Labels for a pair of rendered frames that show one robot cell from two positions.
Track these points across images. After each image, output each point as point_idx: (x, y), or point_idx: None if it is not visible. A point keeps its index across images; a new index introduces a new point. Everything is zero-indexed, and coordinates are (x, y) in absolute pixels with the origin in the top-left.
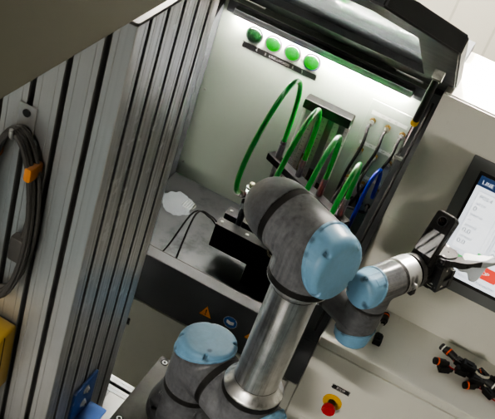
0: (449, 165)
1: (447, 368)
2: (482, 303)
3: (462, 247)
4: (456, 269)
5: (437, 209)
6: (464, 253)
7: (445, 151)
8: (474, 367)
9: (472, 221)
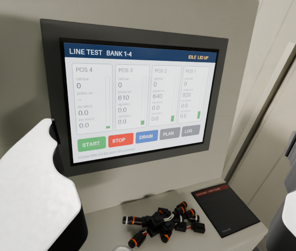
0: (16, 47)
1: (143, 239)
2: (131, 163)
3: (89, 129)
4: (95, 152)
5: (39, 108)
6: (295, 233)
7: None
8: (161, 218)
9: (83, 100)
